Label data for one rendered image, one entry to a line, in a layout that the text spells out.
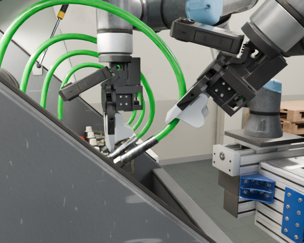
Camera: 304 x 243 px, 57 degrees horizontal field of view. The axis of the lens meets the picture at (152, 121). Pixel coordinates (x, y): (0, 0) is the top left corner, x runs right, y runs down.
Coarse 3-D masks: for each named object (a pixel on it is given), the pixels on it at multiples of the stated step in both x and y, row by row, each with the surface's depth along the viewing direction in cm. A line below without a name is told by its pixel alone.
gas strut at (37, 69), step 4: (64, 4) 84; (68, 4) 84; (60, 8) 84; (64, 8) 84; (60, 12) 84; (64, 12) 84; (60, 16) 84; (56, 24) 84; (56, 28) 85; (52, 32) 84; (52, 36) 84; (44, 52) 84; (44, 56) 85; (40, 60) 84; (36, 64) 84; (40, 64) 84; (32, 68) 84; (36, 68) 84; (40, 68) 85; (36, 72) 84; (40, 72) 85
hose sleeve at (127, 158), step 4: (152, 136) 52; (148, 140) 52; (152, 140) 52; (156, 140) 52; (140, 144) 53; (144, 144) 52; (148, 144) 52; (152, 144) 52; (132, 148) 54; (136, 148) 53; (140, 148) 52; (144, 148) 52; (148, 148) 53; (128, 152) 53; (132, 152) 53; (136, 152) 53; (140, 152) 53; (124, 156) 53; (128, 156) 53; (132, 156) 53; (136, 156) 53; (124, 160) 53; (128, 160) 53
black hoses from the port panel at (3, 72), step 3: (0, 69) 76; (3, 69) 80; (0, 72) 72; (3, 72) 76; (6, 72) 80; (3, 75) 73; (6, 75) 77; (9, 75) 81; (12, 75) 81; (6, 78) 77; (9, 78) 77; (12, 78) 81; (12, 81) 78; (15, 81) 82; (15, 84) 82; (18, 87) 82
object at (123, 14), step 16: (48, 0) 50; (64, 0) 49; (80, 0) 49; (96, 0) 49; (128, 16) 49; (144, 32) 49; (0, 48) 52; (160, 48) 49; (0, 64) 53; (176, 64) 49
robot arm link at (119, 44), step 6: (102, 36) 56; (108, 36) 56; (114, 36) 56; (120, 36) 56; (126, 36) 57; (132, 36) 59; (102, 42) 56; (108, 42) 56; (114, 42) 56; (120, 42) 56; (126, 42) 57; (132, 42) 59; (102, 48) 57; (108, 48) 56; (114, 48) 56; (120, 48) 56; (126, 48) 57; (132, 48) 59; (102, 54) 58; (108, 54) 57; (114, 54) 57; (120, 54) 57; (126, 54) 58
